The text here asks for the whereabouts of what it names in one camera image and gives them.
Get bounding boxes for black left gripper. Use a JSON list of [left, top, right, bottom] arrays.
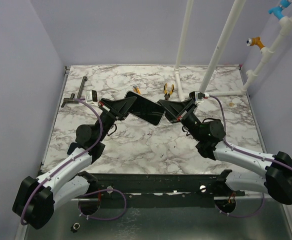
[[96, 96, 138, 142]]

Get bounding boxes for black smartphone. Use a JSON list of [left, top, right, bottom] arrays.
[[125, 91, 165, 126]]

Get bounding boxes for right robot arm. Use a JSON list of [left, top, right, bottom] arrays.
[[158, 98, 292, 205]]

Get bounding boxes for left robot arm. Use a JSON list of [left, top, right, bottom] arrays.
[[12, 96, 137, 229]]

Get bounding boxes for yellow utility knife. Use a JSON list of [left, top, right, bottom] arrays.
[[133, 85, 141, 95]]

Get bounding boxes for yellow handled pliers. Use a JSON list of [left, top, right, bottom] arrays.
[[164, 83, 174, 101]]

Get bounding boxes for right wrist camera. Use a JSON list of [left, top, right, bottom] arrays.
[[189, 91, 210, 104]]

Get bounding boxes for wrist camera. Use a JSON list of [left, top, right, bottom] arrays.
[[189, 91, 210, 104], [85, 90, 98, 104]]

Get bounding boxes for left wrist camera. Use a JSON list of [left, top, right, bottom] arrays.
[[85, 90, 98, 104]]

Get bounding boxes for dark metal crank handle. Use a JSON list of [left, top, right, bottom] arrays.
[[60, 76, 88, 108]]

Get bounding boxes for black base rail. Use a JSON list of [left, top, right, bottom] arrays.
[[35, 170, 286, 210]]

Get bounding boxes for small black ring knob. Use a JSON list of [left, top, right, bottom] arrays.
[[70, 222, 80, 233]]

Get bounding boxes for white PVC pipe frame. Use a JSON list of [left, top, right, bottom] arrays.
[[174, 0, 292, 102]]

